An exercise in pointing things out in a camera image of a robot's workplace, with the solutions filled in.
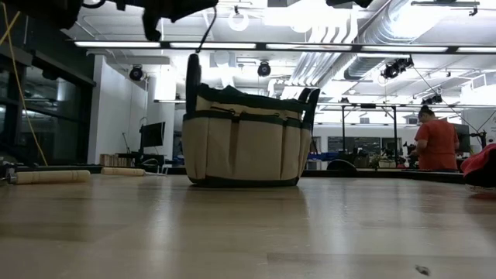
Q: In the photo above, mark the wooden crate stack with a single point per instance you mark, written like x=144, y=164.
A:
x=116, y=160

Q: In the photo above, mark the black background frame stand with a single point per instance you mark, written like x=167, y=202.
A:
x=343, y=128

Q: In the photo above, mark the red gardening glove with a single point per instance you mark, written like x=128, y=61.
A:
x=480, y=157

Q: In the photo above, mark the beige green-trimmed gardening bag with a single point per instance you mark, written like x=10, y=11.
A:
x=248, y=151

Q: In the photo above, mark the black ceiling camera cluster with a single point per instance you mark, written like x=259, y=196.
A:
x=432, y=99
x=391, y=70

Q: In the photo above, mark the black table frame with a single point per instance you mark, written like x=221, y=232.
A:
x=58, y=169

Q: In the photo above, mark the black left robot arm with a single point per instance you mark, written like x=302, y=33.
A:
x=46, y=11

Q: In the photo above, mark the black computer monitor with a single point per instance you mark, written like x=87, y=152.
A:
x=153, y=135
x=464, y=139

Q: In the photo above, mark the round black ceiling camera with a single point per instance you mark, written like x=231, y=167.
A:
x=264, y=69
x=136, y=73

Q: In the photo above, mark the small grey metal post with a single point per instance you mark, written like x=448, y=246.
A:
x=10, y=176

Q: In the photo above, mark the long ceiling light strip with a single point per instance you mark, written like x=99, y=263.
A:
x=213, y=45

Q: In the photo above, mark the black background robot arm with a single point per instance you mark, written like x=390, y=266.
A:
x=482, y=139

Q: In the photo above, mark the person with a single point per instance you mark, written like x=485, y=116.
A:
x=438, y=143

